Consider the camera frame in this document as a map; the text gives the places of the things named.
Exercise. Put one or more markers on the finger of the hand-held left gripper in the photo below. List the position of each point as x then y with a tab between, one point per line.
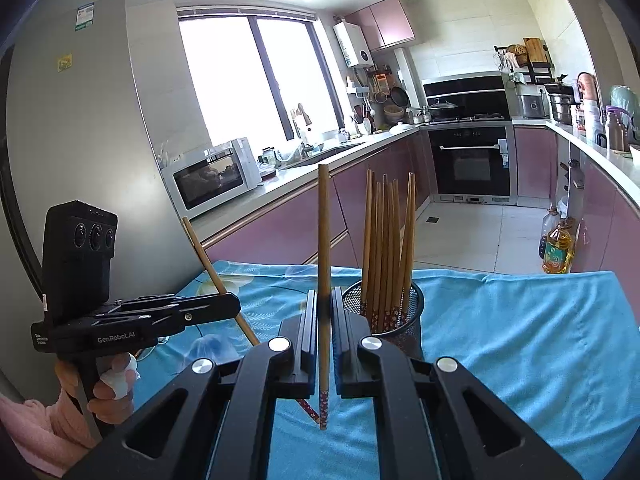
205	307

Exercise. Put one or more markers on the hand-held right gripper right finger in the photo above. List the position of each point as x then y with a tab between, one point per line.
341	330

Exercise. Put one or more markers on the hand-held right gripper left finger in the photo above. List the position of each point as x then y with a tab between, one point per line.
311	330

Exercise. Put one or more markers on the wooden chopstick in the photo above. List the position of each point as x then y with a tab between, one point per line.
200	250
324	220

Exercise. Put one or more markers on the black mesh chopstick holder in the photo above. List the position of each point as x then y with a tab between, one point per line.
407	315

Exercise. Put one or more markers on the bunch of wooden chopsticks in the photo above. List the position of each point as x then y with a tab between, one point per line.
385	240

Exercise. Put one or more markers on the person's left hand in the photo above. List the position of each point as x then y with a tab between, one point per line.
112	387

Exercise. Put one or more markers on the pink base cabinets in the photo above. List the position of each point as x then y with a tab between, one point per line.
600	220
300	215

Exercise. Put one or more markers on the white microwave oven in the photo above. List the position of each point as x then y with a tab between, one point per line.
210	175

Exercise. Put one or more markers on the blue floral tablecloth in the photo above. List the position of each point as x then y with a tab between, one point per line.
500	360

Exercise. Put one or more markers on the silver refrigerator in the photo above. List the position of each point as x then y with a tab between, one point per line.
100	110

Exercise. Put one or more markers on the kitchen faucet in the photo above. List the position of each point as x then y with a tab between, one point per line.
301	122

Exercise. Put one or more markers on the black built-in oven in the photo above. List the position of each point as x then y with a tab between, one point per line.
470	160

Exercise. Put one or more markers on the dark sauce bottle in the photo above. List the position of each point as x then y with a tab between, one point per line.
546	237

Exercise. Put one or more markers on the yellow cooking oil bottle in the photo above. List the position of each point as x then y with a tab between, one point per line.
557	252

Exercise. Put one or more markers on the kitchen window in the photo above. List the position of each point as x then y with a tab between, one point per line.
240	75

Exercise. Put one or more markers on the hanging frying pan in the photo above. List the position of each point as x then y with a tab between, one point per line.
398	96

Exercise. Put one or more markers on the black wok with lid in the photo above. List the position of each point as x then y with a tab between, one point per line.
442	110

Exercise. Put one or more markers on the black range hood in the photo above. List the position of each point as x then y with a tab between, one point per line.
465	95

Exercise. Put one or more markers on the white water heater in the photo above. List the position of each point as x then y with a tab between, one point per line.
354	45

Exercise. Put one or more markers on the silver rice cooker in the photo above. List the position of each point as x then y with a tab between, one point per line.
532	106

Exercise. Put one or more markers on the stainless steel pot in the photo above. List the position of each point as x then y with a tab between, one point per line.
561	109

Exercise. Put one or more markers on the white plastic container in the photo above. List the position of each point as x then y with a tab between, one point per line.
591	122

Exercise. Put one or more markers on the black dish rack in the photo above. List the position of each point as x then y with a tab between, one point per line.
532	62

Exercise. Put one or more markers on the purple lid bottle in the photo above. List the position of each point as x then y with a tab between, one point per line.
617	132

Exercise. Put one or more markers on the white bowl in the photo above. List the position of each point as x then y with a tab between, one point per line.
635	152

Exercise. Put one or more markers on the pink thermos jug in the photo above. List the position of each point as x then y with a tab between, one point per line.
587	85

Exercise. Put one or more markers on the green plastic bag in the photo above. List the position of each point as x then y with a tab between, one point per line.
622	97

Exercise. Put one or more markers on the pink wall cabinet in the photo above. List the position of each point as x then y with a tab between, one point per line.
387	22

